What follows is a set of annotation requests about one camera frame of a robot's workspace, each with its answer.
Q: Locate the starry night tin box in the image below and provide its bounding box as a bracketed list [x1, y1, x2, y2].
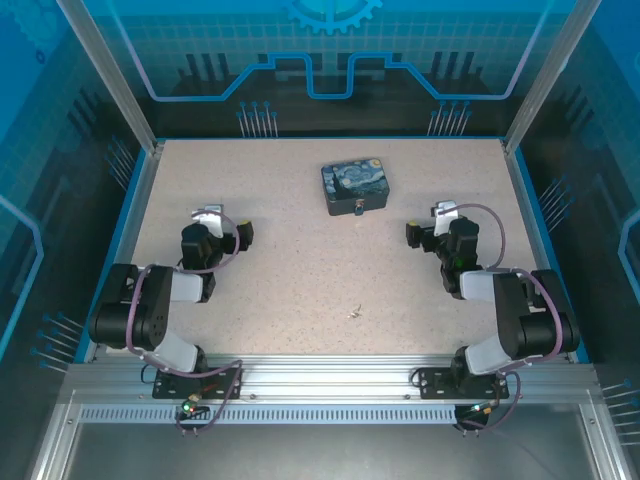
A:
[320, 158, 392, 217]

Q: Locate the grey metal front panel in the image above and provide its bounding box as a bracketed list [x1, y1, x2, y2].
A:
[64, 422, 596, 480]

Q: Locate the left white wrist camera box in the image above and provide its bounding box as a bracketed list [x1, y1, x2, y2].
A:
[190, 203, 225, 237]

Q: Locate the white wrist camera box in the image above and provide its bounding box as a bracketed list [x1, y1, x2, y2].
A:
[432, 200, 459, 239]
[190, 203, 225, 237]

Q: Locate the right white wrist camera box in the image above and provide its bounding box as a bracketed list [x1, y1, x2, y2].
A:
[432, 200, 459, 239]

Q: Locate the aluminium side frame rail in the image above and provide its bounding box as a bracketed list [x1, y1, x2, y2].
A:
[82, 142, 166, 364]
[501, 141, 572, 364]

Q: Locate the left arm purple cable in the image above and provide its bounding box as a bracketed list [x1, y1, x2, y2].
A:
[127, 209, 245, 437]

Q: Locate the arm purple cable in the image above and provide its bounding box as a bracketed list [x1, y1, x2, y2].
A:
[449, 202, 564, 432]
[127, 209, 245, 437]

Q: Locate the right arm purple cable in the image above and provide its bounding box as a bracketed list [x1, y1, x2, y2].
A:
[449, 202, 564, 432]

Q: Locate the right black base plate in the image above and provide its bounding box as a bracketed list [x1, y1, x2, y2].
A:
[416, 367, 510, 400]

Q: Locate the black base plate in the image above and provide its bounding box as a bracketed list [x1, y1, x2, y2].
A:
[416, 367, 510, 400]
[152, 367, 245, 400]

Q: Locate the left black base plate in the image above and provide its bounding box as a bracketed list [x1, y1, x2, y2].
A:
[152, 367, 245, 400]

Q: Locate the aluminium front rail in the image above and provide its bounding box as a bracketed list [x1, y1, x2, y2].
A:
[64, 354, 599, 407]

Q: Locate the slotted cable duct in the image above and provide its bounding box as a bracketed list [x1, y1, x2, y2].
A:
[79, 405, 459, 424]

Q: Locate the aluminium frame post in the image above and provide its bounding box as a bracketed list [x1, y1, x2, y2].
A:
[503, 0, 601, 154]
[55, 0, 165, 153]

